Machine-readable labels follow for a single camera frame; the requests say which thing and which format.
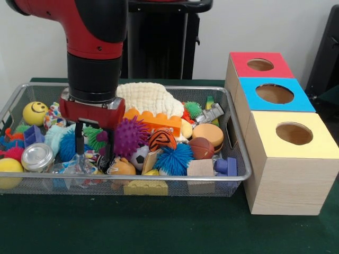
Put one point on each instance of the black chair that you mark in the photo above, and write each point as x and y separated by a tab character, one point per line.
326	53

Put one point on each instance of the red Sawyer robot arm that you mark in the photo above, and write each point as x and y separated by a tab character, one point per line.
95	32

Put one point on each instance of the shallow clear mesh bin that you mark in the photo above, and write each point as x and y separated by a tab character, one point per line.
233	174

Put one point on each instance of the cream knitted cloth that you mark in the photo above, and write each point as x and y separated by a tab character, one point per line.
151	98

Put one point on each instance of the wooden box with three holes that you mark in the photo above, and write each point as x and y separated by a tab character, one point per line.
286	180

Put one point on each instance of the blue spiky ball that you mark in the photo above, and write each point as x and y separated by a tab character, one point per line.
173	159

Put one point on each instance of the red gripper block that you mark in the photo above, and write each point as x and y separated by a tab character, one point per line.
92	114

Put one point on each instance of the yellow smiley face ball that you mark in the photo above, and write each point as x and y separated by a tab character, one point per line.
35	113

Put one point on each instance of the toy hamburger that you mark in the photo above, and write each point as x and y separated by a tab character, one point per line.
207	135

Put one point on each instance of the silver metal can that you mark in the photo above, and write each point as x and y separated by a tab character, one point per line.
37	157

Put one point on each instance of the orange toy building block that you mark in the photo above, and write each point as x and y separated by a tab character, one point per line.
159	121

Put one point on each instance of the purple spiky ball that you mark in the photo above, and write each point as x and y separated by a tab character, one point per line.
130	136

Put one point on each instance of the plain yellow ball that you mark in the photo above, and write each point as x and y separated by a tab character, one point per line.
9	172

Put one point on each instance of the dark green table cloth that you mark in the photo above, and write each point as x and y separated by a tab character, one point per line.
159	227

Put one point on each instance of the purple toy block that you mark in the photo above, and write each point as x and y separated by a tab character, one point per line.
226	166

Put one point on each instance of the clear plastic packet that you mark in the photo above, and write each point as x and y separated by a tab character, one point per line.
87	165

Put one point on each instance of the green spiky ball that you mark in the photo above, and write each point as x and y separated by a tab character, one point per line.
95	138

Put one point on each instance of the small brown basketball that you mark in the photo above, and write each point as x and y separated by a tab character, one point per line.
201	148

